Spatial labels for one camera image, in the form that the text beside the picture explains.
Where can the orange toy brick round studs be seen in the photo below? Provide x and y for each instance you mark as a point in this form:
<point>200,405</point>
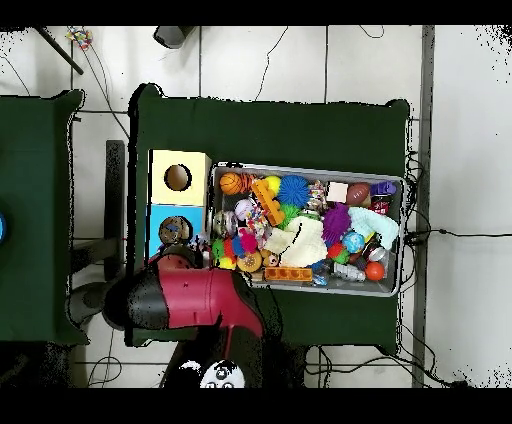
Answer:
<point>268,202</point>

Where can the long orange toy brick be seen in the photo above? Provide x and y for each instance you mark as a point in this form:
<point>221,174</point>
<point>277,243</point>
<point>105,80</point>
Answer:
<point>288,274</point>

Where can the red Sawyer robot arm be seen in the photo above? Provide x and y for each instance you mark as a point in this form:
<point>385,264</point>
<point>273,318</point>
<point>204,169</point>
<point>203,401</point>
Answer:
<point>200,296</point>

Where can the wooden box three holes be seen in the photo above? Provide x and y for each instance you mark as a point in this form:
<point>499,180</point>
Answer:
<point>196,196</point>

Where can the clear shallow mesh bin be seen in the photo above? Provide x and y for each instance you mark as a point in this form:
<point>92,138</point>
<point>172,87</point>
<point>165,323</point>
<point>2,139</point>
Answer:
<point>304,169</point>

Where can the yellow ball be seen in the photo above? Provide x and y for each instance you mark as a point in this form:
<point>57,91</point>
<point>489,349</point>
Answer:
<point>274,185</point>

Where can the small orange basketball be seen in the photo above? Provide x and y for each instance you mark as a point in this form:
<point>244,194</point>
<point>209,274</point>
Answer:
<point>231,183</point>

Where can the blue spiky ball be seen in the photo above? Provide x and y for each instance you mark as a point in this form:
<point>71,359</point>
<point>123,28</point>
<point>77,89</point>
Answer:
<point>294,190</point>

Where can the cream knitted cloth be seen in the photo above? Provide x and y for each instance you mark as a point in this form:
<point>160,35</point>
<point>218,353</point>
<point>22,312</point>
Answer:
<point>296,242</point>

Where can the purple spiky ball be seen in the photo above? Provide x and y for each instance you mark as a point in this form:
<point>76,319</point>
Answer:
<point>337,224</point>

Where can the brown toy football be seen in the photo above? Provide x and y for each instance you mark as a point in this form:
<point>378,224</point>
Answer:
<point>358,193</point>

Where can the light blue cloth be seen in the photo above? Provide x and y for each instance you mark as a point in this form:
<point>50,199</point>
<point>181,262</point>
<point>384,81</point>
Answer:
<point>374,226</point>

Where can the red orange ball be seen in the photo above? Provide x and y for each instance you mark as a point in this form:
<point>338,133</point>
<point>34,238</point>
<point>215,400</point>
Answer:
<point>374,271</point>

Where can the black upright bar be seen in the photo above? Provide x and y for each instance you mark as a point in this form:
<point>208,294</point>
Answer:
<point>115,200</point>

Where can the grey round base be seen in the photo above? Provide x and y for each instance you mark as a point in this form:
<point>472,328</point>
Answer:
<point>86,298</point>

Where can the grey object on floor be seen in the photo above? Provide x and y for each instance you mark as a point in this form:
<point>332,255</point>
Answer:
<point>174,36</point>

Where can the dark green side table cloth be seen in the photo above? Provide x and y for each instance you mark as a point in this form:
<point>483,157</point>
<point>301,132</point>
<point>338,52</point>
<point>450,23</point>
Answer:
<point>36,200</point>

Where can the small colourful item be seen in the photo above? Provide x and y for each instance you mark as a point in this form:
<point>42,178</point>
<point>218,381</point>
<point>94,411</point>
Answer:
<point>79,37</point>

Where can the blue round object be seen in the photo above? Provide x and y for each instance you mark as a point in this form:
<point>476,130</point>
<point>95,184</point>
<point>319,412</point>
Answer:
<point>2,226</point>

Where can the black stick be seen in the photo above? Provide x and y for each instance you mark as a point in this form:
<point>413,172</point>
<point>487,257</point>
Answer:
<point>56,48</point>

